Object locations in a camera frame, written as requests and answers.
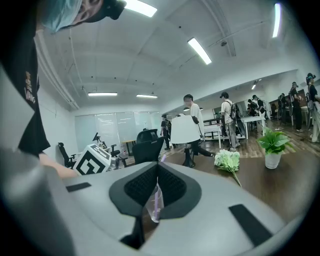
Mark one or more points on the person's blue face mask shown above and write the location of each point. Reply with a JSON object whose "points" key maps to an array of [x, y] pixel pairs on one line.
{"points": [[60, 15]]}

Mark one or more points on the pink plastic straw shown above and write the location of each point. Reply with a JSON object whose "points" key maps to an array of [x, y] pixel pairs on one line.
{"points": [[163, 158]]}

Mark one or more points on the white flower bouquet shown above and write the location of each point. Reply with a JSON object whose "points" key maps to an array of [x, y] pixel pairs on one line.
{"points": [[227, 158]]}

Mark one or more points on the round wooden table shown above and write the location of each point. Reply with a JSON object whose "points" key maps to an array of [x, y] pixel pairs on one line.
{"points": [[128, 141]]}

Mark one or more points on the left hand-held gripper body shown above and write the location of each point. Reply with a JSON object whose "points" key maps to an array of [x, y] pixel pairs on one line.
{"points": [[90, 162]]}

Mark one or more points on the white shade table lamp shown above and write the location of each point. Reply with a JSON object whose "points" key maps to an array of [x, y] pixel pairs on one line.
{"points": [[185, 128]]}

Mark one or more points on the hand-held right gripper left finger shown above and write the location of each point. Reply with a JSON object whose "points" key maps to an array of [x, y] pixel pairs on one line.
{"points": [[100, 205]]}

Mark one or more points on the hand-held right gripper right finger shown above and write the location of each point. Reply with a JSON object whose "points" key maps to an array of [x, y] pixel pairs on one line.
{"points": [[212, 220]]}

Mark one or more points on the white desk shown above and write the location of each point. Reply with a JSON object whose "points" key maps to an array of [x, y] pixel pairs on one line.
{"points": [[107, 149]]}

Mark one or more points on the black office chair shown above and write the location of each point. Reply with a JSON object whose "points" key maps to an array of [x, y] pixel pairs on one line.
{"points": [[63, 152], [147, 150], [114, 151]]}

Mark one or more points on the person's face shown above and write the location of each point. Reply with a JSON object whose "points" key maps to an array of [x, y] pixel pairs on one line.
{"points": [[87, 10]]}

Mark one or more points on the black monitor on arm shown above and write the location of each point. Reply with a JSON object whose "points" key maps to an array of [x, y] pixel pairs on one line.
{"points": [[96, 137]]}

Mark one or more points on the person's left forearm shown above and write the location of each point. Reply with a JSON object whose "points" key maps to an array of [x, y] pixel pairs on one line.
{"points": [[57, 168]]}

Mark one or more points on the person's black t-shirt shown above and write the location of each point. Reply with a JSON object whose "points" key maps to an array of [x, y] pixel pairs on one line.
{"points": [[22, 75]]}

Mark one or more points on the green plant in white pot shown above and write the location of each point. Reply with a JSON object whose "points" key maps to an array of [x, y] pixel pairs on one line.
{"points": [[272, 161]]}

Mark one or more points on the long ceiling light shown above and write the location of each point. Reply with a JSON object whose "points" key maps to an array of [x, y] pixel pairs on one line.
{"points": [[199, 50], [140, 7], [102, 94], [147, 96], [254, 86], [276, 20]]}

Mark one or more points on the round ceiling sensor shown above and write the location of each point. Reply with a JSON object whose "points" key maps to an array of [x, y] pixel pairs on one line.
{"points": [[223, 43]]}

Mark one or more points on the black head-worn camera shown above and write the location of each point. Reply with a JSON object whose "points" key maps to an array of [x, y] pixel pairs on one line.
{"points": [[112, 7]]}

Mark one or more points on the white table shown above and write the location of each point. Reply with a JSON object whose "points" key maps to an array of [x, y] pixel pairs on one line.
{"points": [[212, 128], [252, 119]]}

